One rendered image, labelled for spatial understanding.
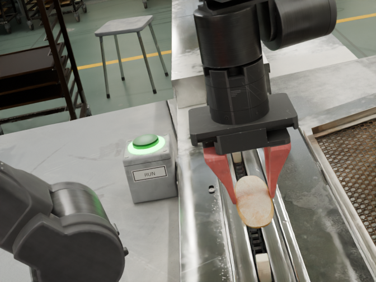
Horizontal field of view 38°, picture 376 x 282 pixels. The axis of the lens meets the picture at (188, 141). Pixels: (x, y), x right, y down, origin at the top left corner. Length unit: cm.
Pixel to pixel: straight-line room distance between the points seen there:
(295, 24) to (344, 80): 66
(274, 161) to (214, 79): 10
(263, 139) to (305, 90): 62
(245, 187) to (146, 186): 25
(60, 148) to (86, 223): 60
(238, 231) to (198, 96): 40
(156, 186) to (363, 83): 51
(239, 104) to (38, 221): 20
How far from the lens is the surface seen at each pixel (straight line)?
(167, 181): 80
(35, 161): 106
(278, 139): 52
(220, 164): 53
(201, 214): 69
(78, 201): 53
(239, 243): 65
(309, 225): 72
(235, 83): 50
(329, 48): 138
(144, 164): 79
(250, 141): 52
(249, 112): 51
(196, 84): 101
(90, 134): 111
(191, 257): 62
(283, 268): 61
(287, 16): 51
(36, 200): 48
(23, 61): 313
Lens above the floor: 123
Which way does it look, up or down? 25 degrees down
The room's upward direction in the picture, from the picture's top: 11 degrees counter-clockwise
